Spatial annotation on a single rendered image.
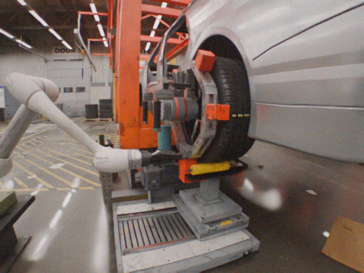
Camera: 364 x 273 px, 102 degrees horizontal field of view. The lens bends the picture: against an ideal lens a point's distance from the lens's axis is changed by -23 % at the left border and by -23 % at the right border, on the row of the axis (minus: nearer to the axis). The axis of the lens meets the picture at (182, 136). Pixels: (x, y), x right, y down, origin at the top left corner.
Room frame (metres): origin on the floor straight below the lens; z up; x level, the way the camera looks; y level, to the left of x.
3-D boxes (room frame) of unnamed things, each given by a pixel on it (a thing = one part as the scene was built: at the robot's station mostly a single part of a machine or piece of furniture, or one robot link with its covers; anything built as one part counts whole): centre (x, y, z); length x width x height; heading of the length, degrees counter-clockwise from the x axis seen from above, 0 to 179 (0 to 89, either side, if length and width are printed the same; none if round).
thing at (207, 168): (1.06, -0.17, 0.51); 0.29 x 0.06 x 0.06; 111
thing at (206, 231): (1.20, -0.20, 0.13); 0.50 x 0.36 x 0.10; 21
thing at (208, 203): (1.20, -0.20, 0.32); 0.40 x 0.30 x 0.28; 21
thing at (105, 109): (8.90, 4.15, 0.55); 1.40 x 0.80 x 1.09; 104
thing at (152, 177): (1.42, 0.11, 0.26); 0.42 x 0.18 x 0.35; 111
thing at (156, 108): (0.90, 0.12, 0.83); 0.04 x 0.04 x 0.16
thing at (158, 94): (0.91, 0.09, 0.93); 0.09 x 0.05 x 0.05; 111
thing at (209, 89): (1.14, -0.04, 0.85); 0.54 x 0.07 x 0.54; 21
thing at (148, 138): (1.62, 0.12, 0.69); 0.52 x 0.17 x 0.35; 111
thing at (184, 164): (1.15, -0.07, 0.48); 0.16 x 0.12 x 0.17; 111
